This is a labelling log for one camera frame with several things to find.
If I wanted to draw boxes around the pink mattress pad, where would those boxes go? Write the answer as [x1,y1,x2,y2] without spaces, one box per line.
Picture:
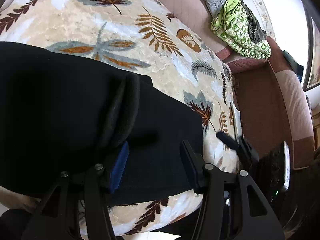
[127,0,225,60]

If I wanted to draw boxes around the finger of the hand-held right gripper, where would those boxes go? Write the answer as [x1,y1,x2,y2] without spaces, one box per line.
[237,134,260,167]
[216,131,241,152]

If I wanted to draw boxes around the framed wall picture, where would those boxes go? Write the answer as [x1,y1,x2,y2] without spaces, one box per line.
[302,7,320,92]

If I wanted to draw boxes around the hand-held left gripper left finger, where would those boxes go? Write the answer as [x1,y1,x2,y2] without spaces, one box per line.
[21,140,130,240]

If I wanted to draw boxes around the green patterned quilt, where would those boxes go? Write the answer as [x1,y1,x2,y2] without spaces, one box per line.
[211,0,272,60]

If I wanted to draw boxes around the black pants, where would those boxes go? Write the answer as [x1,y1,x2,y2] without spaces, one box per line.
[0,41,204,205]

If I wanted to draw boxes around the leaf print fleece blanket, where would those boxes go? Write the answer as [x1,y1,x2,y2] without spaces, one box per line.
[0,0,242,237]

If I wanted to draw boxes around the dark grey cloth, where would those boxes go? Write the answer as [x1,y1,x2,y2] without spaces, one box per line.
[241,4,267,42]

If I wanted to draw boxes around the lined paper notebook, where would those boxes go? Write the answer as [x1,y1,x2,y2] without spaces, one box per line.
[231,102,242,137]

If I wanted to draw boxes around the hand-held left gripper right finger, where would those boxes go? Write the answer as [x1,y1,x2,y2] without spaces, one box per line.
[179,140,285,240]

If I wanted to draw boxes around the teal cloth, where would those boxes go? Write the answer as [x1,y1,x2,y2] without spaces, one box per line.
[282,51,305,81]

